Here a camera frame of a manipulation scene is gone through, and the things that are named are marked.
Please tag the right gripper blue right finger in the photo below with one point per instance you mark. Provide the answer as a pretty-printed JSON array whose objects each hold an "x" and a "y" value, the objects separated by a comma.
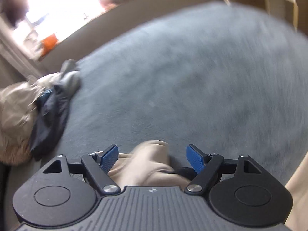
[{"x": 196, "y": 158}]

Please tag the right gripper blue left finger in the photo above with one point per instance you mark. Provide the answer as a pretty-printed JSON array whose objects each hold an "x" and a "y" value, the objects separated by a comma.
[{"x": 107, "y": 158}]

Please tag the beige zip hoodie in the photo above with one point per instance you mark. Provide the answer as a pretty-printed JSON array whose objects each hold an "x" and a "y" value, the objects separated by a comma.
[{"x": 149, "y": 165}]

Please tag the dark furry garment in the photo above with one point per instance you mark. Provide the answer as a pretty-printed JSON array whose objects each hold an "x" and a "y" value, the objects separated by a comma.
[{"x": 52, "y": 105}]

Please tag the grey-blue bed blanket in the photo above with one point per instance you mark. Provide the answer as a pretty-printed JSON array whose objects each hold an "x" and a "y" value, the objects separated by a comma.
[{"x": 228, "y": 79}]

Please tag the checked pink cloth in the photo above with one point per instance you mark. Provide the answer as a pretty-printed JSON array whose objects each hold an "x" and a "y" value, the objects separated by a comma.
[{"x": 14, "y": 152}]

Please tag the folded beige garment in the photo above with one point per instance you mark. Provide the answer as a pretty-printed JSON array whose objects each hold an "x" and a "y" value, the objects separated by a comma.
[{"x": 18, "y": 110}]

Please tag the orange item on windowsill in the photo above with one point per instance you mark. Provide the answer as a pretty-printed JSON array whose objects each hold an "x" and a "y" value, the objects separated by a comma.
[{"x": 48, "y": 44}]

